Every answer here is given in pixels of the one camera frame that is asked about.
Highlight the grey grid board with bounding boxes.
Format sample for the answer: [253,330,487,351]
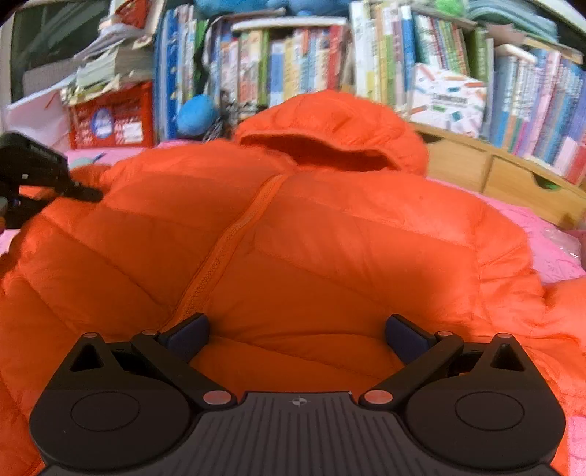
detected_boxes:
[22,68,79,94]

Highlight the blue plush ball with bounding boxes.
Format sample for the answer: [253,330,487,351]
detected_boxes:
[177,94,219,137]

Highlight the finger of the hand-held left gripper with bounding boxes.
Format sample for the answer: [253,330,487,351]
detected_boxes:
[59,180,104,203]
[0,183,63,230]

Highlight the blue white-bellied plush toy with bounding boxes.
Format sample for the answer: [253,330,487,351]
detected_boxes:
[194,0,353,18]

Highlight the orange hooded down jacket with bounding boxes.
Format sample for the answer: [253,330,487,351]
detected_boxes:
[0,89,586,476]

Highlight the stack of papers and booklets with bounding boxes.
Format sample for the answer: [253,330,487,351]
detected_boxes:
[59,0,159,107]

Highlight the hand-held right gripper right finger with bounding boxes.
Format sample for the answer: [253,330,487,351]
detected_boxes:
[359,313,520,409]

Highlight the wooden drawer organizer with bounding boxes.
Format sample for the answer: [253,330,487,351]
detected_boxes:
[411,121,586,230]

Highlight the black wire ornament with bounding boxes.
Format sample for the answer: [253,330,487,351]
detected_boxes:
[201,101,263,140]

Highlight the white colourful printed box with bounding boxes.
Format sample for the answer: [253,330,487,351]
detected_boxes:
[408,64,489,139]

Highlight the stack of teal booklets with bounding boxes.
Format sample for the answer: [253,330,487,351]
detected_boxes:
[466,0,560,43]

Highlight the red plastic crate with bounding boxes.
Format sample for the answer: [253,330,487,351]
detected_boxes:
[68,81,155,149]

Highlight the large white paper sheets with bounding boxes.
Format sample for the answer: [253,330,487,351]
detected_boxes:
[4,86,75,152]

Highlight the row of colourful books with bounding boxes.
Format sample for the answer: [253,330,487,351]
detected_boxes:
[153,2,586,186]

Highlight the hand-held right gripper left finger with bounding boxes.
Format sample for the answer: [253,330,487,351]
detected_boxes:
[68,313,238,409]

